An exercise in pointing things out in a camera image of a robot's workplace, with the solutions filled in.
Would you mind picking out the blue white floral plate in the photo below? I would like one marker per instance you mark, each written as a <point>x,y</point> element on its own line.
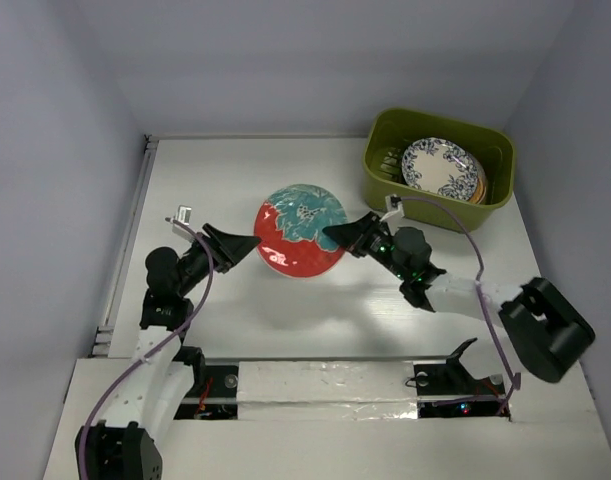
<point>440,167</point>

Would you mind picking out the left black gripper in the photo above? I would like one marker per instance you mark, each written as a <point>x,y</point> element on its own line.
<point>231,246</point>

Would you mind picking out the white foil covered bar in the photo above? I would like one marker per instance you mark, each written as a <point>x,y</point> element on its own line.
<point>325,391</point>

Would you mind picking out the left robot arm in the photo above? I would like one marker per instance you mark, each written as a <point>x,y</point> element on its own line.
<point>121,437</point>

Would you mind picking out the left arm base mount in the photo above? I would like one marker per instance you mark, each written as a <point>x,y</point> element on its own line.
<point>217,398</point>

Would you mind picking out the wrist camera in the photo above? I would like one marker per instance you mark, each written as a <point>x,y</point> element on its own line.
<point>394,209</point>
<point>181,217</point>

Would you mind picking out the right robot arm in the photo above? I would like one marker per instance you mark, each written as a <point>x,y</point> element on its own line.
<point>534,328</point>

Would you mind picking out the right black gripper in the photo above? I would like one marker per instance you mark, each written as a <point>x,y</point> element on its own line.
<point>356,234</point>

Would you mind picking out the red teal floral plate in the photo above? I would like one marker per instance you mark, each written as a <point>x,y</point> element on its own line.
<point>290,224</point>

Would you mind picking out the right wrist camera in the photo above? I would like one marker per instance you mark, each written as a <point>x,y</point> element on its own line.
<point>394,209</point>

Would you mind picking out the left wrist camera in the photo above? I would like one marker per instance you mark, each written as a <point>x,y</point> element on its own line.
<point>181,217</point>

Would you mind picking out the green plastic bin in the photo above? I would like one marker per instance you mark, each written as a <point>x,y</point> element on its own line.
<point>394,129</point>

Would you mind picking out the orange woven round plate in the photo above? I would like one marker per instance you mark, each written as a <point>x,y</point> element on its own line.
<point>480,193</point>

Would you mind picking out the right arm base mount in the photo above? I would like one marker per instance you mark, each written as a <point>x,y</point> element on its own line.
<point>446,389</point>

